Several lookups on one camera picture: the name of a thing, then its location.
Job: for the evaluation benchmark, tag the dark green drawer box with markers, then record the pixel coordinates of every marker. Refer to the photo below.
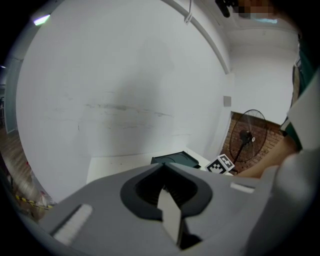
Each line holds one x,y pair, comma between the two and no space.
175,158

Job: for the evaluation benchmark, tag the grey wall plate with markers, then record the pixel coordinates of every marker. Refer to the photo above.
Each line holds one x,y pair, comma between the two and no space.
227,101

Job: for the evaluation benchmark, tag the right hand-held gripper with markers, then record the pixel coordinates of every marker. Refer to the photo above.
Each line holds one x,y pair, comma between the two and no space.
220,165

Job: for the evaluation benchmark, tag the ceiling light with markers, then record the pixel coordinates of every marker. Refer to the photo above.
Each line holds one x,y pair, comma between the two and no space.
42,20

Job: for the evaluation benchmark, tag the black head-worn camera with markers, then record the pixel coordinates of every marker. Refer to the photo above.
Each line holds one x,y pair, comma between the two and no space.
225,6

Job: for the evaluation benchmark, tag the yellow black striped tape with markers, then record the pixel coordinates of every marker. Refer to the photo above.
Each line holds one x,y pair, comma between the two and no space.
30,202

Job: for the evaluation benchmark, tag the person's right forearm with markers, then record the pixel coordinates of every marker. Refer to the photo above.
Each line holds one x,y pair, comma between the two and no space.
272,157

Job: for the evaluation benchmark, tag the black standing fan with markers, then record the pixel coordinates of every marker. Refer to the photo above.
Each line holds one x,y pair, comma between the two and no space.
247,136

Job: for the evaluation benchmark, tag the white wall pipe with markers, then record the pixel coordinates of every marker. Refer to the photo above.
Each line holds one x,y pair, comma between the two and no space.
207,32

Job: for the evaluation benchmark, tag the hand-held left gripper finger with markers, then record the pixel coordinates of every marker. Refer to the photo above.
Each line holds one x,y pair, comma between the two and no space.
170,215
175,196

